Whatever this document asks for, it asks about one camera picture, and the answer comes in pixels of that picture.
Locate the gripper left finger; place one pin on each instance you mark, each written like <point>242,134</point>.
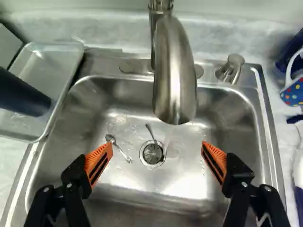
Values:
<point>78,175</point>

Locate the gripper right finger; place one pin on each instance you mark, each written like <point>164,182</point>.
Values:
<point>236,175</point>

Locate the dark blue cup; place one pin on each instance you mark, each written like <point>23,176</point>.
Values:
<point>21,94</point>

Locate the clear plastic tray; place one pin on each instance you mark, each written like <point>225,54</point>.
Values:
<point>45,68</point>

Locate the small steel spoon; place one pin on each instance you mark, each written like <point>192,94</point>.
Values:
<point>117,146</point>

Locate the stainless steel sink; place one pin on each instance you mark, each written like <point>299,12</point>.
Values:
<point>222,123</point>

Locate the steel drain strainer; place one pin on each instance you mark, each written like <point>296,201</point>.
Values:
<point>152,154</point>

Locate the steel spoon in drain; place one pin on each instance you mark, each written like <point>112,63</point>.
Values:
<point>150,133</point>

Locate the blue polka dot cloth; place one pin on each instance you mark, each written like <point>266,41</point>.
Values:
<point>293,92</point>

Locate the steel side sprayer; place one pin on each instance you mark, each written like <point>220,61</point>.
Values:
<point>230,68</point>

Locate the brushed steel tap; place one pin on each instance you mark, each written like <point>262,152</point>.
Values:
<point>174,71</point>

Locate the dark blue bottle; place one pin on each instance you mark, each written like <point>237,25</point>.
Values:
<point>287,54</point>

